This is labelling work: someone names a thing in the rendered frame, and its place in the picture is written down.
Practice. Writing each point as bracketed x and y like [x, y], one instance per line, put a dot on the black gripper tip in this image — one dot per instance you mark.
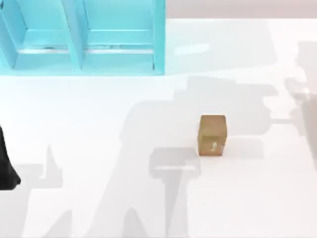
[6, 168]

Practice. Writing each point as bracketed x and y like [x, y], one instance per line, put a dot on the light blue rack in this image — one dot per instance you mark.
[116, 37]

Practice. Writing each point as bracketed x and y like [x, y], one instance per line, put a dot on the brown block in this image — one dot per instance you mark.
[212, 134]

